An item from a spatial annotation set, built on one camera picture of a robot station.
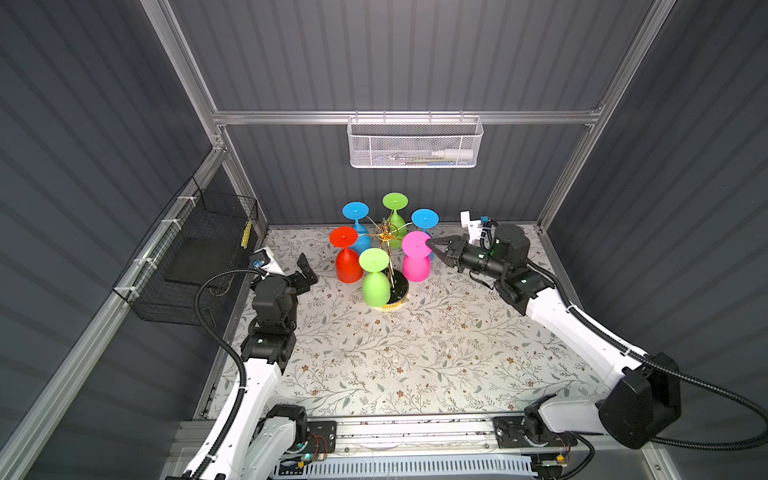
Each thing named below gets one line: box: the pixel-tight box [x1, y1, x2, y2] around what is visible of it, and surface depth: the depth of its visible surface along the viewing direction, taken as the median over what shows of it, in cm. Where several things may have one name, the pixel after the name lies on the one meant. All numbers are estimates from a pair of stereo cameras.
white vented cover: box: [274, 456, 538, 480], surface depth 72 cm
